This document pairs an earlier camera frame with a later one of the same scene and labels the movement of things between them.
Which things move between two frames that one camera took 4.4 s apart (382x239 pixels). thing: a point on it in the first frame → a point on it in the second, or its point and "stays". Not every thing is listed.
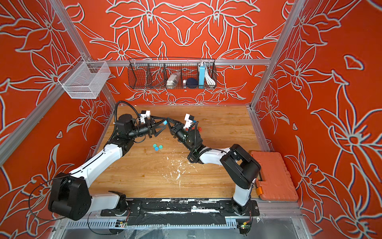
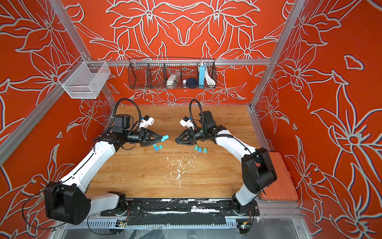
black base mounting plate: [182, 211] stays
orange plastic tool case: [276, 184] stays
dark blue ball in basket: [192, 83] stays
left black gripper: [155, 133] → [143, 136]
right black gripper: [177, 131] → [192, 137]
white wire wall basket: [84, 79] stays
